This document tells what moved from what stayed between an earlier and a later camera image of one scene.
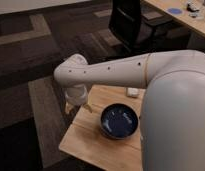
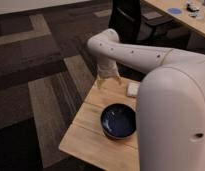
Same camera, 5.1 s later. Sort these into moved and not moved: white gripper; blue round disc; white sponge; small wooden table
Moved: white gripper
Not moved: small wooden table; white sponge; blue round disc
